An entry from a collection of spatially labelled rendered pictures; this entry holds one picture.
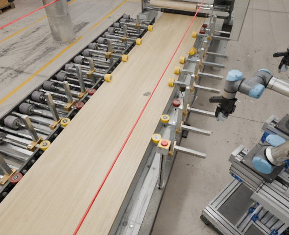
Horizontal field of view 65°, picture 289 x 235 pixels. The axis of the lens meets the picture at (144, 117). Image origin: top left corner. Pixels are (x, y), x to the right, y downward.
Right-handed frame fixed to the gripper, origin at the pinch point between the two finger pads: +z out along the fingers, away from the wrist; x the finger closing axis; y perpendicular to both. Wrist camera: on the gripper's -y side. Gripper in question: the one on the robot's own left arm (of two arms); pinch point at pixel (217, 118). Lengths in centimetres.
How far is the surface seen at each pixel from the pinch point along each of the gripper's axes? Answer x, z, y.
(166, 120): 7, 41, -48
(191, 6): 214, 25, -197
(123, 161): -49, 42, -39
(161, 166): -35.0, 32.4, -12.2
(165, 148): -35.7, 9.5, -10.3
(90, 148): -61, 41, -66
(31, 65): -12, 131, -390
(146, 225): -62, 62, 2
